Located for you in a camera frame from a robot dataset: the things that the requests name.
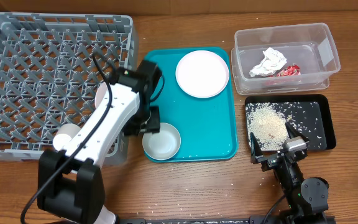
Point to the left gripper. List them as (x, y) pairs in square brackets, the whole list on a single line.
[(132, 129)]

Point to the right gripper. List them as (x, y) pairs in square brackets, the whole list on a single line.
[(274, 158)]

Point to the grey metal bowl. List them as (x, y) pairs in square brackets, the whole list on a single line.
[(162, 145)]

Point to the white rice bowl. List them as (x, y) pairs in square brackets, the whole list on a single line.
[(100, 93)]

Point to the large white plate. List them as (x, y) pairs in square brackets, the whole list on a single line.
[(202, 74)]

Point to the red snack wrapper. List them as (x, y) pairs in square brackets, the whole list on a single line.
[(276, 79)]

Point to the small white cup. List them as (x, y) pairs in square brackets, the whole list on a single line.
[(64, 135)]

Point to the white napkin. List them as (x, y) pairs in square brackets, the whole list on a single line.
[(273, 61)]

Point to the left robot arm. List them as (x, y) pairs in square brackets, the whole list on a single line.
[(70, 183)]

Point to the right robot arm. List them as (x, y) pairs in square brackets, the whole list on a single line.
[(304, 200)]

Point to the pile of rice grains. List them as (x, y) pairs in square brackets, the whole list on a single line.
[(267, 122)]

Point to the black plastic tray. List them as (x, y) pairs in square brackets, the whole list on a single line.
[(324, 109)]

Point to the teal plastic tray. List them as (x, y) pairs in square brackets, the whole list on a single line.
[(207, 126)]

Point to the clear plastic bin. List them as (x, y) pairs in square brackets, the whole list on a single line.
[(310, 46)]

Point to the grey plastic dish rack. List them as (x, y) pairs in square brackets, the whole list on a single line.
[(47, 76)]

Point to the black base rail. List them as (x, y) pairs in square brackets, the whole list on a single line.
[(250, 220)]

